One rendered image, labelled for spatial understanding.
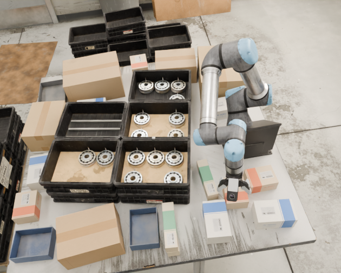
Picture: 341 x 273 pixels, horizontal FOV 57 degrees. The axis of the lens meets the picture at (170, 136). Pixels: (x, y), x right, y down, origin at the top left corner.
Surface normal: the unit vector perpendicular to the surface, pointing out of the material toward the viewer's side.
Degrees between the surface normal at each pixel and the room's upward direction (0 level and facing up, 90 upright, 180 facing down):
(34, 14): 90
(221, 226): 0
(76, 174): 0
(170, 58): 0
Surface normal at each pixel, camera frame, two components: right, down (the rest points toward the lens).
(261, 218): -0.06, -0.62
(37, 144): 0.03, 0.78
